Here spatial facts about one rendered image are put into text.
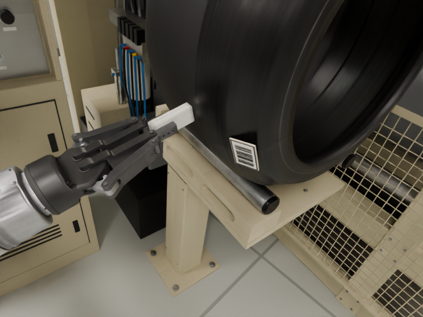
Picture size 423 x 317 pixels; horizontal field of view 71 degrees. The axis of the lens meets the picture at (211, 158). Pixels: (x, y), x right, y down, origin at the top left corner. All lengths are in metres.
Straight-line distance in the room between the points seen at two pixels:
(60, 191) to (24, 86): 0.64
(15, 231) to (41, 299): 1.16
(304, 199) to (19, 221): 0.62
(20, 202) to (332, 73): 0.77
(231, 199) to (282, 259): 1.05
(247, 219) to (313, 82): 0.46
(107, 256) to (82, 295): 0.20
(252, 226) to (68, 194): 0.36
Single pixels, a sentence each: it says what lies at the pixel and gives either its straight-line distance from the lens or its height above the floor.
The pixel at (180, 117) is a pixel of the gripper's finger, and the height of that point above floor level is 1.09.
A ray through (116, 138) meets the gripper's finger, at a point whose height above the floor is 1.08.
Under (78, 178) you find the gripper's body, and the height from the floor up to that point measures 1.06.
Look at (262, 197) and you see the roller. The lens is 0.60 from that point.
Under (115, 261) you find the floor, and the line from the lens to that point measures 1.58.
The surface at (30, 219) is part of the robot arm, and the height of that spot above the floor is 1.04.
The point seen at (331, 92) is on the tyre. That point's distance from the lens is 0.87.
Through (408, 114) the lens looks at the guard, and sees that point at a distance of 0.92.
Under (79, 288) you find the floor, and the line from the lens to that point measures 1.55.
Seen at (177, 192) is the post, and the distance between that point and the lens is 1.11.
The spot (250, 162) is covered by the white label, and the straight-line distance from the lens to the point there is 0.44.
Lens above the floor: 1.34
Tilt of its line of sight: 39 degrees down
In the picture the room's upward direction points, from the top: 8 degrees clockwise
